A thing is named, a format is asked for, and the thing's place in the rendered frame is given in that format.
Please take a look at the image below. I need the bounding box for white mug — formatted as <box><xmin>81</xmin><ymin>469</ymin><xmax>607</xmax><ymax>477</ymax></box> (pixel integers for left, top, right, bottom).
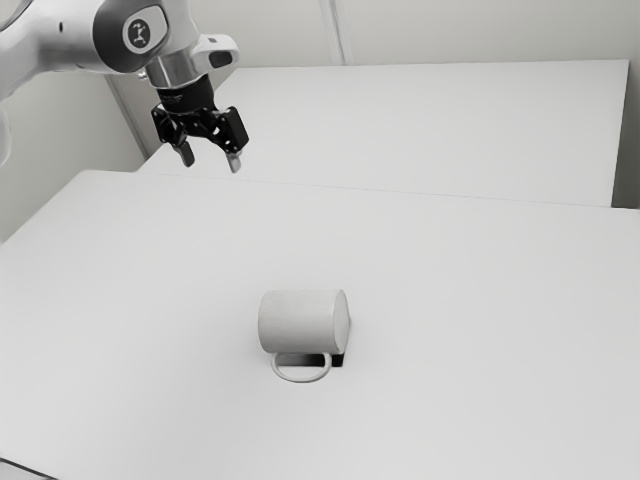
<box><xmin>257</xmin><ymin>287</ymin><xmax>350</xmax><ymax>385</ymax></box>

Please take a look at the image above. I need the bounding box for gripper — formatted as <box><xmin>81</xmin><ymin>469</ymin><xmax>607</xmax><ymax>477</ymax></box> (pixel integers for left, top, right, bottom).
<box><xmin>151</xmin><ymin>75</ymin><xmax>250</xmax><ymax>175</ymax></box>

